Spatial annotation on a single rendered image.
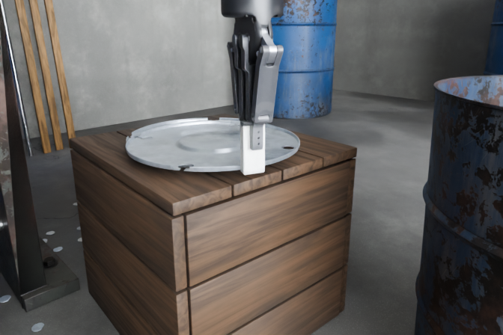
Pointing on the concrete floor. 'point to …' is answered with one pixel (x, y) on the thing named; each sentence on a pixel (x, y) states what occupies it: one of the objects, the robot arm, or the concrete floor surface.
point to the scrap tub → (463, 211)
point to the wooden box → (215, 240)
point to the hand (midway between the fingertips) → (252, 146)
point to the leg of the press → (23, 211)
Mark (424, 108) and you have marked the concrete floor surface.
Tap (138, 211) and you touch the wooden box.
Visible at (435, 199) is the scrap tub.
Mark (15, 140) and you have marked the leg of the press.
